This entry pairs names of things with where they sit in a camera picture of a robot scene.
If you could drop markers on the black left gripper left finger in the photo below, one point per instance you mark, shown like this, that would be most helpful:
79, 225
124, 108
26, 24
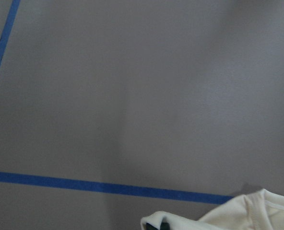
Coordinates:
150, 227

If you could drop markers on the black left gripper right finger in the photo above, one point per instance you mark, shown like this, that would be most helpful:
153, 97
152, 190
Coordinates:
164, 226

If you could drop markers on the beige long-sleeve printed shirt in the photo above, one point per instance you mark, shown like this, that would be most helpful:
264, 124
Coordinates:
261, 210

